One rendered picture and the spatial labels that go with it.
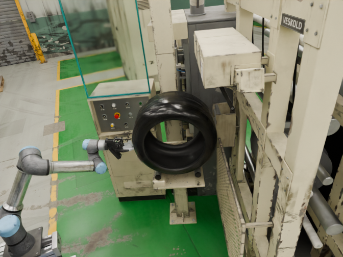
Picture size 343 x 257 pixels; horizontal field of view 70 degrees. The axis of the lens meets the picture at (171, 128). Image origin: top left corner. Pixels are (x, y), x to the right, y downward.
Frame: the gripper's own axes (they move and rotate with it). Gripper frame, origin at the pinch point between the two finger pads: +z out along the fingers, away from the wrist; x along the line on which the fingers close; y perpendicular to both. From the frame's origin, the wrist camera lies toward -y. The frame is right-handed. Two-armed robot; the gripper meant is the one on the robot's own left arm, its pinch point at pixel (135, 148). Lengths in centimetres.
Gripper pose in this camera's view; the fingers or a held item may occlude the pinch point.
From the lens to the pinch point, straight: 173.5
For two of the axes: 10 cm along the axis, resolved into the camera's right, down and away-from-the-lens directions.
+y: 0.2, -8.5, -5.2
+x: 0.1, -5.2, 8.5
